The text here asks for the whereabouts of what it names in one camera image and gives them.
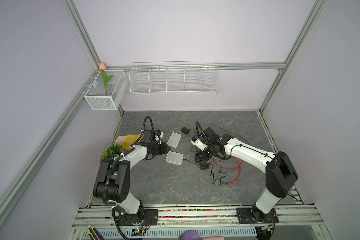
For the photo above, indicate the black power adapter with cable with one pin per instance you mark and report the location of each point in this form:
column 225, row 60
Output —
column 216, row 171

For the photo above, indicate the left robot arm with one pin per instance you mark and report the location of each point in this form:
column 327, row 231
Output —
column 113, row 181

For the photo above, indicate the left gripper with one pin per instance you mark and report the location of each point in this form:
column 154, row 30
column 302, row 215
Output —
column 164, row 149

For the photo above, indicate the purple object at bottom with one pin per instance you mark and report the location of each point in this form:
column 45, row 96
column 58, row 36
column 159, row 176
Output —
column 190, row 235

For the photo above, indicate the yellow work glove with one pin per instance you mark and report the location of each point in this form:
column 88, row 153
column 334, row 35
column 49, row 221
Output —
column 126, row 141

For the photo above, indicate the potted green plant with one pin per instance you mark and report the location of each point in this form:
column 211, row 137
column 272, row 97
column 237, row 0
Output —
column 111, row 152

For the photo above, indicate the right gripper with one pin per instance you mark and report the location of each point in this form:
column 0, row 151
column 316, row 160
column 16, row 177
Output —
column 200, row 156

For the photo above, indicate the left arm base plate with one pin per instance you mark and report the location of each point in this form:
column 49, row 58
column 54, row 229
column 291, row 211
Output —
column 148, row 217

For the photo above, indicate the white wire wall basket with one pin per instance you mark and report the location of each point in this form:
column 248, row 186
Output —
column 174, row 77

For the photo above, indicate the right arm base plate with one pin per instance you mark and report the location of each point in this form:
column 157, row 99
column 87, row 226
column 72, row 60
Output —
column 250, row 215

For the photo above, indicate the white mesh corner basket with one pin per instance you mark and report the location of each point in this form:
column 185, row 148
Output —
column 96, row 96

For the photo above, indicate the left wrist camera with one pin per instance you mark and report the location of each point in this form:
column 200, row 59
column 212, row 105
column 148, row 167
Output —
column 158, row 136

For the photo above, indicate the artificial pink tulip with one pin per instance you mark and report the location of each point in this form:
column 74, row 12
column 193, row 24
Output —
column 106, row 78

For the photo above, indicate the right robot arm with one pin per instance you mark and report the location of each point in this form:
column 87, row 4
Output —
column 280, row 173

